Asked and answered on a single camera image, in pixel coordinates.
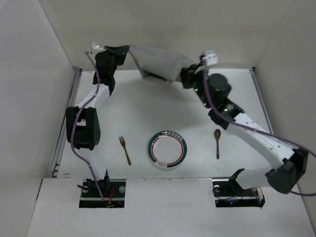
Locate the grey cloth napkin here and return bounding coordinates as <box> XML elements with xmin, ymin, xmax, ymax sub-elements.
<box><xmin>129</xmin><ymin>45</ymin><xmax>196</xmax><ymax>82</ymax></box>

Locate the white plate with coloured rim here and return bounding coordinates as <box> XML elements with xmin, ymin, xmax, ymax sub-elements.
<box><xmin>147</xmin><ymin>130</ymin><xmax>188</xmax><ymax>170</ymax></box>

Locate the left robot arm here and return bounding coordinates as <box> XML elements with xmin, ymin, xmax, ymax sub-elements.
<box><xmin>66</xmin><ymin>43</ymin><xmax>129</xmax><ymax>197</ymax></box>

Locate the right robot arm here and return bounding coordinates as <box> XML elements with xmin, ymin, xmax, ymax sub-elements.
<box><xmin>180</xmin><ymin>64</ymin><xmax>309</xmax><ymax>194</ymax></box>

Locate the brown wooden spoon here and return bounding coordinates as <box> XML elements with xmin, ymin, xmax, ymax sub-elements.
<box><xmin>214</xmin><ymin>129</ymin><xmax>221</xmax><ymax>159</ymax></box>

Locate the brown wooden fork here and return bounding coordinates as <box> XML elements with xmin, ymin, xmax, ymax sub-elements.
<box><xmin>119</xmin><ymin>136</ymin><xmax>131</xmax><ymax>165</ymax></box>

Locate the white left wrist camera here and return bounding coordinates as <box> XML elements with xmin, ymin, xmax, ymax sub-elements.
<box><xmin>90</xmin><ymin>41</ymin><xmax>104</xmax><ymax>53</ymax></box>

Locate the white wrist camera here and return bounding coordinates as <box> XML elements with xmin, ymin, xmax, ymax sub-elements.
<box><xmin>200</xmin><ymin>50</ymin><xmax>219</xmax><ymax>66</ymax></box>
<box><xmin>90</xmin><ymin>41</ymin><xmax>104</xmax><ymax>53</ymax></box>

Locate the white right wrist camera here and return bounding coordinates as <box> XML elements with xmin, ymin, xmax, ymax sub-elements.
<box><xmin>200</xmin><ymin>50</ymin><xmax>219</xmax><ymax>66</ymax></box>

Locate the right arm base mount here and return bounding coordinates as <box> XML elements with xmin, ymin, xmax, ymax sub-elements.
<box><xmin>212</xmin><ymin>169</ymin><xmax>266</xmax><ymax>208</ymax></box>

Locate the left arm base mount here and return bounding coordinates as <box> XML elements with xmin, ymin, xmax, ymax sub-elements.
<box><xmin>77</xmin><ymin>171</ymin><xmax>126</xmax><ymax>208</ymax></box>

